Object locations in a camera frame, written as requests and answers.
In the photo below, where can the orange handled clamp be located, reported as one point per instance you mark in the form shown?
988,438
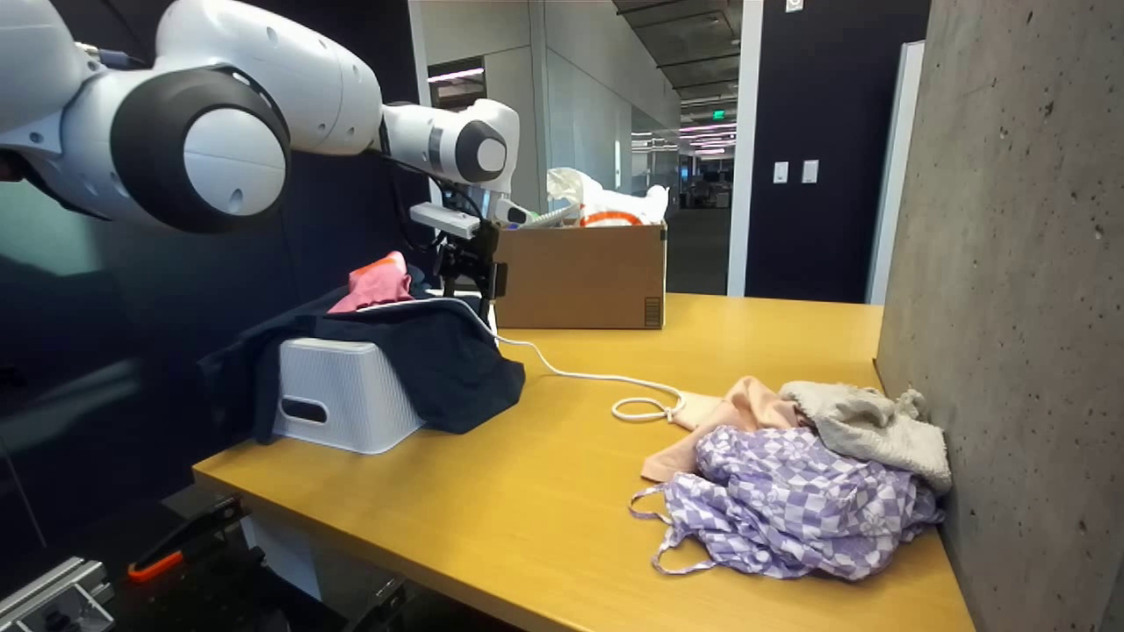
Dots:
184,545

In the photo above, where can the beige grey garment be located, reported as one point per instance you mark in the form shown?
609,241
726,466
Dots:
868,426

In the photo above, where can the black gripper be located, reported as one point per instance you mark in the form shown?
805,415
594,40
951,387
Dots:
467,245

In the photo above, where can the white plastic organization bin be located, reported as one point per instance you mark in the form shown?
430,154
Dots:
341,394

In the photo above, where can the white light switch plate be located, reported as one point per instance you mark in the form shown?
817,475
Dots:
780,172
810,170

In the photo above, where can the brown cardboard box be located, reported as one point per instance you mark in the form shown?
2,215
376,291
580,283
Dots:
580,277

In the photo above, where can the pink orange shirt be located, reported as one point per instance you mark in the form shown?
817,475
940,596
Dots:
376,283

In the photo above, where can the navy blue garment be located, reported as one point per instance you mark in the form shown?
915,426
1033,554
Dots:
442,349

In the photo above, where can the white plastic bag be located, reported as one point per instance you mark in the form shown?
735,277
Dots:
593,203

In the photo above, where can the purple checkered garment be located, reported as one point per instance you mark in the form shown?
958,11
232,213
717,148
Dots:
780,504

